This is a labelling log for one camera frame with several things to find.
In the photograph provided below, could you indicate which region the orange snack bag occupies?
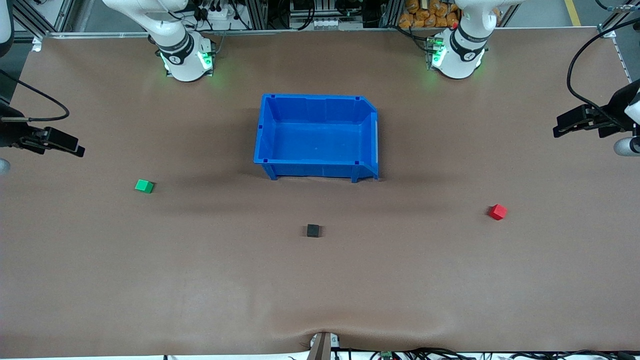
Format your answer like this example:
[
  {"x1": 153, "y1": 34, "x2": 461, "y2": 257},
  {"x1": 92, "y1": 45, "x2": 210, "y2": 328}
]
[{"x1": 398, "y1": 0, "x2": 461, "y2": 29}]

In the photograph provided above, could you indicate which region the white power strip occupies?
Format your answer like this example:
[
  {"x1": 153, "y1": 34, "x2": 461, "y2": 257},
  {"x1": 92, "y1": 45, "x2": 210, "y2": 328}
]
[{"x1": 200, "y1": 2, "x2": 238, "y2": 23}]

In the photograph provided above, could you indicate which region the blue plastic bin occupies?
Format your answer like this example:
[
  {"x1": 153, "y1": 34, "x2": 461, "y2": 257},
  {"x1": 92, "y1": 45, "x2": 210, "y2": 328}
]
[{"x1": 253, "y1": 93, "x2": 380, "y2": 184}]

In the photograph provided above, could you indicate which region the metal table edge clamp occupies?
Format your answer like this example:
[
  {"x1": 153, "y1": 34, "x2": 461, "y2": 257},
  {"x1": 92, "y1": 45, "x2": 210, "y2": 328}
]
[{"x1": 306, "y1": 331, "x2": 342, "y2": 360}]

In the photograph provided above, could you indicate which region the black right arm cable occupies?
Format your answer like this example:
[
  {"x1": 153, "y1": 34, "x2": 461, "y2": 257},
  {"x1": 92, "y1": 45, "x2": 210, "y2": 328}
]
[{"x1": 0, "y1": 69, "x2": 70, "y2": 122}]

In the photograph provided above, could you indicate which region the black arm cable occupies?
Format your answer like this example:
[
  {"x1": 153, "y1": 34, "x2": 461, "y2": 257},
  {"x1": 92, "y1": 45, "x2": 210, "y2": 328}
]
[
  {"x1": 0, "y1": 69, "x2": 70, "y2": 122},
  {"x1": 566, "y1": 30, "x2": 640, "y2": 128}
]

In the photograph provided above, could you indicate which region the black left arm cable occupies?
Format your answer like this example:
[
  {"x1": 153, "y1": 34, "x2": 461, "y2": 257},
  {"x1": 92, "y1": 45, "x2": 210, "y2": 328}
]
[{"x1": 566, "y1": 30, "x2": 640, "y2": 128}]

